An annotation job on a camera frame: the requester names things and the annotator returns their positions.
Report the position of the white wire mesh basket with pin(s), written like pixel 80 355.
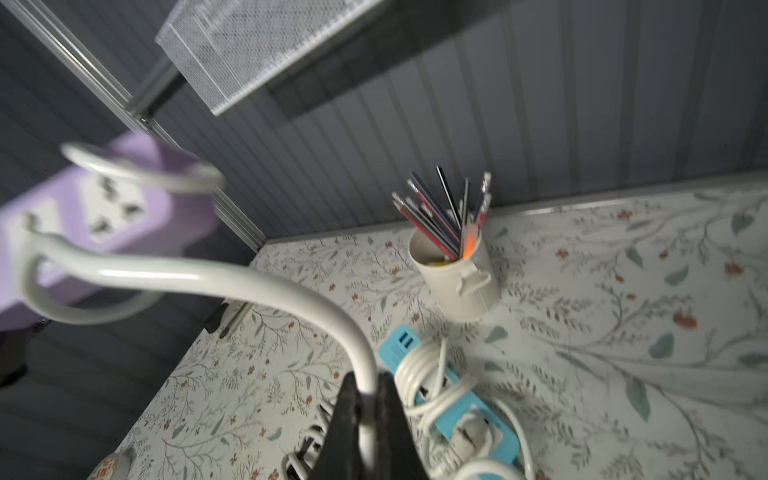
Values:
pixel 226 50

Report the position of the teal power strip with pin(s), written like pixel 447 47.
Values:
pixel 458 433

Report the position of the floral table mat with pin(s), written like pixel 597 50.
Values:
pixel 630 338

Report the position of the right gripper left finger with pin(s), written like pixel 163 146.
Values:
pixel 340 458

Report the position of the beige black stapler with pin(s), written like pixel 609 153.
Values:
pixel 226 319

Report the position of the purple power strip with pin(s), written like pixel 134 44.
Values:
pixel 105 238

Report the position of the bundle of pens and pencils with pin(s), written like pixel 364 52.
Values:
pixel 452 222

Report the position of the white pen cup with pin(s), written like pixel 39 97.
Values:
pixel 464 289

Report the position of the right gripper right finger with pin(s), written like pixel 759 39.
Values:
pixel 397 457

